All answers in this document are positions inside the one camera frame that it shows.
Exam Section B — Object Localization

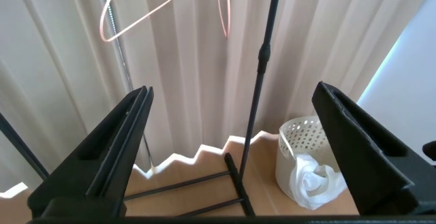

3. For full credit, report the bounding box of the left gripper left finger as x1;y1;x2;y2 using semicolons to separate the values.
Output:
27;86;155;218

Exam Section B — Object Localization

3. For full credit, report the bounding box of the black clothes rack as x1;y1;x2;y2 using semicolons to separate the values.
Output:
0;0;284;218

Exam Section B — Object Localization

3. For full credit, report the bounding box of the silver curtain wand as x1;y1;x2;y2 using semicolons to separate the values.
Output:
100;0;154;170

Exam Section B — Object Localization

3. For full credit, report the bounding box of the white laundry basket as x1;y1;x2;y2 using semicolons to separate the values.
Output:
275;115;341;204

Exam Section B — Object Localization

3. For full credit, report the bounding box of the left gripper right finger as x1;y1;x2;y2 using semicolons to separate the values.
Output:
311;80;436;216

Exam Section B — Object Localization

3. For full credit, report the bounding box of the pink clothes hanger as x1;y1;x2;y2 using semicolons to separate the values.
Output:
217;0;232;38
99;0;197;43

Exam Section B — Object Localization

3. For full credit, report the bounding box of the white garment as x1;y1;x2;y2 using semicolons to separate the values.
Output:
288;154;348;210

